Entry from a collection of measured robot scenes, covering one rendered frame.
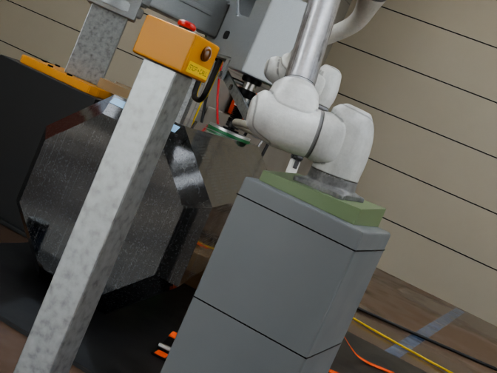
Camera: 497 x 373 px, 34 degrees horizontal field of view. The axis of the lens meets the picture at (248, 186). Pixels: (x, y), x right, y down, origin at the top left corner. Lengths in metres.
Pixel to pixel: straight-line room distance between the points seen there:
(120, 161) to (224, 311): 0.93
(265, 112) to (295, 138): 0.12
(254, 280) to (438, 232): 5.96
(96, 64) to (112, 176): 2.56
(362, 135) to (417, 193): 5.87
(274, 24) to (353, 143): 1.46
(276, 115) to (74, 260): 0.96
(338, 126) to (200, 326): 0.73
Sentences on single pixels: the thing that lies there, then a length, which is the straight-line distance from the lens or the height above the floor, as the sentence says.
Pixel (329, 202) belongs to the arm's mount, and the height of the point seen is 0.83.
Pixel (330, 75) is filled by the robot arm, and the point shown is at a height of 1.22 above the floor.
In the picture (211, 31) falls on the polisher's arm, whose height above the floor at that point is 1.28.
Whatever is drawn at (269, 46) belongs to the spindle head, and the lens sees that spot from 3.79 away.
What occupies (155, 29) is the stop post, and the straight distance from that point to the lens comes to 1.59.
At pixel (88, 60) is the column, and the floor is 0.88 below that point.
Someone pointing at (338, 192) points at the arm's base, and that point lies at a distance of 2.41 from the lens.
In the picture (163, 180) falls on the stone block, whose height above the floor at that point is 0.61.
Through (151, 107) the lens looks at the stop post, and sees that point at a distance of 1.58.
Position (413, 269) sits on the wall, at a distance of 8.30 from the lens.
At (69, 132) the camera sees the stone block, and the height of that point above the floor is 0.62.
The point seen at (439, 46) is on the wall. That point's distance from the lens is 8.49.
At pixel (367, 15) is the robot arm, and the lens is 2.82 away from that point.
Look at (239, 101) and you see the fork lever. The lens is 3.75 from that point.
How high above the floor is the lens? 1.00
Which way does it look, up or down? 5 degrees down
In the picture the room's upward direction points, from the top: 24 degrees clockwise
